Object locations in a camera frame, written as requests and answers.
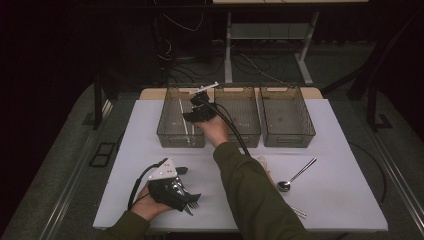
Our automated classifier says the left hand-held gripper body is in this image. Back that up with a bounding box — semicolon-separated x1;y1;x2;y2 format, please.
148;158;188;213

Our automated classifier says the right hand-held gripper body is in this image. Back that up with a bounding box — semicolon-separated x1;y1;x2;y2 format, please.
189;81;220;123

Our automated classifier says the smoky transparent plastic bin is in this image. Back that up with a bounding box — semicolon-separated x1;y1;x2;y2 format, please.
156;85;208;149
259;84;317;149
213;85;263;149

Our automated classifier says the shiny metal spoon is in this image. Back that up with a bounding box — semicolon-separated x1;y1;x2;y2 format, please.
276;157;318;193

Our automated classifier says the person's right hand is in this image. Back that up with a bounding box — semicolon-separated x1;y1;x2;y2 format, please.
195;115;231;149

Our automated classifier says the white-legged desk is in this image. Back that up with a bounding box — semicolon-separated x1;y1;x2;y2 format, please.
212;0;370;86

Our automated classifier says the black metal stand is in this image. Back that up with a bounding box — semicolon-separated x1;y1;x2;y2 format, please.
92;71;121;131
365;79;394;133

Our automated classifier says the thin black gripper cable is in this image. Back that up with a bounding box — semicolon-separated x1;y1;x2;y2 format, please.
130;192;151;208

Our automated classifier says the thick black gripper cable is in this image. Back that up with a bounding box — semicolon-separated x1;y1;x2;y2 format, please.
127;161;165;212

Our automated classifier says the tangle of dark floor cables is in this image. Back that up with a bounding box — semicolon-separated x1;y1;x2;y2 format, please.
153;0;291;86

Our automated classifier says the black rectangular floor frame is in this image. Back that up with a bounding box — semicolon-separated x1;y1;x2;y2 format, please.
89;142;117;168

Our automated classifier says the metal floor rail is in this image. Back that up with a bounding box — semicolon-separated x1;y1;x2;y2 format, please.
39;99;114;240
366;133;424;228

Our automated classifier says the thin black floor cable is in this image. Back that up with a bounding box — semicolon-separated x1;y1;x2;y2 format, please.
348;141;388;205

